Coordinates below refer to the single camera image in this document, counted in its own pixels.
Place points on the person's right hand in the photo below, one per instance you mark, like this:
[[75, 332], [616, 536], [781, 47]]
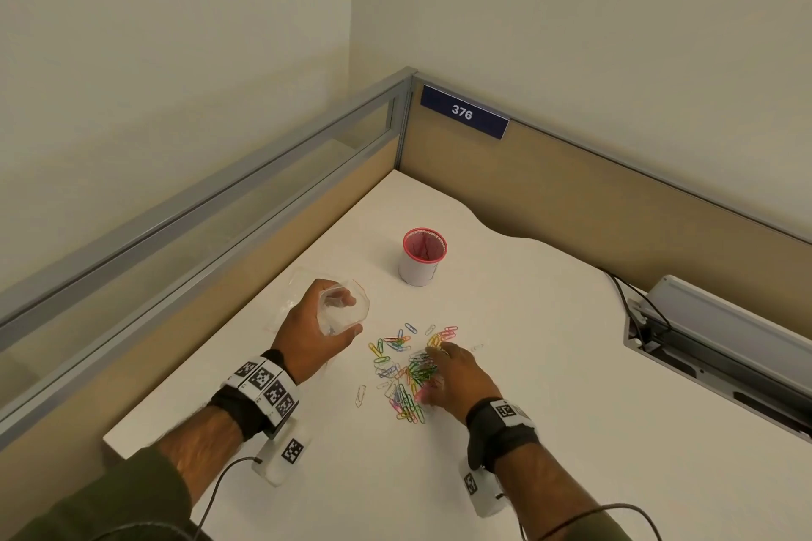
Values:
[[466, 382]]

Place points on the clear plastic bag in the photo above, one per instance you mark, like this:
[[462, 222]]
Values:
[[285, 306]]

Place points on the person's left forearm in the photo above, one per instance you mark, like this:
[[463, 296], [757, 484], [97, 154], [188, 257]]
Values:
[[196, 452]]

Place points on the grey framed glass partition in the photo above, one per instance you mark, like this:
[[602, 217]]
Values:
[[203, 223]]

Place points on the person's left hand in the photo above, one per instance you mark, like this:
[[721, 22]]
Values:
[[298, 338]]

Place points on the left wristband with marker tags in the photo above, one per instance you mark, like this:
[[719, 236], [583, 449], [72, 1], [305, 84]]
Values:
[[260, 385]]

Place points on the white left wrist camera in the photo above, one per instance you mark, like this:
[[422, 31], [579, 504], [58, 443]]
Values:
[[282, 455]]

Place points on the white cup with red rim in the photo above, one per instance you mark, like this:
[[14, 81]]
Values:
[[420, 271]]

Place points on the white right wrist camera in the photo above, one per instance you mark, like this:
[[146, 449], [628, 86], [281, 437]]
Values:
[[482, 490]]

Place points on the blue number sign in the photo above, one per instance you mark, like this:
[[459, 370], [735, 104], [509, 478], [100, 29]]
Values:
[[463, 112]]

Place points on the pile of coloured paper clips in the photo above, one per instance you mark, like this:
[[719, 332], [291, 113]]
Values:
[[396, 344]]

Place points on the beige partition panel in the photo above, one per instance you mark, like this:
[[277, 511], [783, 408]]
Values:
[[571, 179]]

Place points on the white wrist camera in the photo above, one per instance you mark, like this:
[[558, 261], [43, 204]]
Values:
[[282, 455], [482, 490]]

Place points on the olive green sleeve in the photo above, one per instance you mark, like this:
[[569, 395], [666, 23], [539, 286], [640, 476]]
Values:
[[114, 502]]

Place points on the clear plastic cup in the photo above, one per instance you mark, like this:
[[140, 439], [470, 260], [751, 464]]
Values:
[[349, 315]]

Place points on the person's right forearm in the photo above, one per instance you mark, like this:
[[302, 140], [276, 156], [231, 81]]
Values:
[[552, 496]]

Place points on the grey desk power box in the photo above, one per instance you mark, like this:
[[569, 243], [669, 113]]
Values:
[[717, 325]]

